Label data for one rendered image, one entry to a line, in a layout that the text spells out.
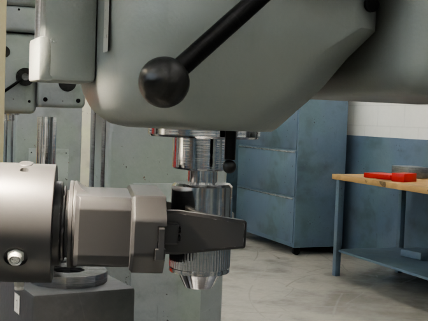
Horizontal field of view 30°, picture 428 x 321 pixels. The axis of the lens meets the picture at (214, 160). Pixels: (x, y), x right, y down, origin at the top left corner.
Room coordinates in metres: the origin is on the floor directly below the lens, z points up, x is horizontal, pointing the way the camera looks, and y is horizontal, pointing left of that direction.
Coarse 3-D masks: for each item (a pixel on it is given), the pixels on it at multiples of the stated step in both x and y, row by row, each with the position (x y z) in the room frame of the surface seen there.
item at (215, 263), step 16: (176, 208) 0.59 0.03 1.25; (192, 208) 0.59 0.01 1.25; (208, 208) 0.59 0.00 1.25; (224, 208) 0.59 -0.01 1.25; (176, 256) 0.59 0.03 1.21; (192, 256) 0.59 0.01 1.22; (208, 256) 0.59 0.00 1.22; (224, 256) 0.60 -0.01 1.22; (176, 272) 0.59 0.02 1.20; (192, 272) 0.59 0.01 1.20; (208, 272) 0.59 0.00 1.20; (224, 272) 0.60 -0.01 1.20
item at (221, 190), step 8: (176, 184) 0.60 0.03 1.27; (184, 184) 0.59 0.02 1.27; (192, 184) 0.59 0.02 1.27; (200, 184) 0.60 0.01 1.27; (208, 184) 0.60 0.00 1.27; (216, 184) 0.60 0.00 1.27; (224, 184) 0.60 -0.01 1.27; (176, 192) 0.60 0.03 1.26; (184, 192) 0.59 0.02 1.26; (192, 192) 0.59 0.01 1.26; (200, 192) 0.59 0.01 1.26; (208, 192) 0.59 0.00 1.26; (216, 192) 0.59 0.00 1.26; (224, 192) 0.59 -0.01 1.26
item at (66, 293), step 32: (0, 288) 0.97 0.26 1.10; (32, 288) 0.88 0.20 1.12; (64, 288) 0.89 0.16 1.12; (96, 288) 0.90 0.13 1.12; (128, 288) 0.91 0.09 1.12; (0, 320) 0.97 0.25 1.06; (32, 320) 0.85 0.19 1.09; (64, 320) 0.87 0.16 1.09; (96, 320) 0.88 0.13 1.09; (128, 320) 0.90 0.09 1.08
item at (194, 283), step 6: (180, 276) 0.60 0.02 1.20; (186, 276) 0.60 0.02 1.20; (192, 276) 0.59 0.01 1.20; (216, 276) 0.60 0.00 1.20; (186, 282) 0.60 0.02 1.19; (192, 282) 0.60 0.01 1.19; (198, 282) 0.60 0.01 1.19; (204, 282) 0.60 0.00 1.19; (210, 282) 0.60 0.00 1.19; (192, 288) 0.60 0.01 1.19; (198, 288) 0.60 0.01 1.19; (204, 288) 0.60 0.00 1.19; (210, 288) 0.60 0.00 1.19
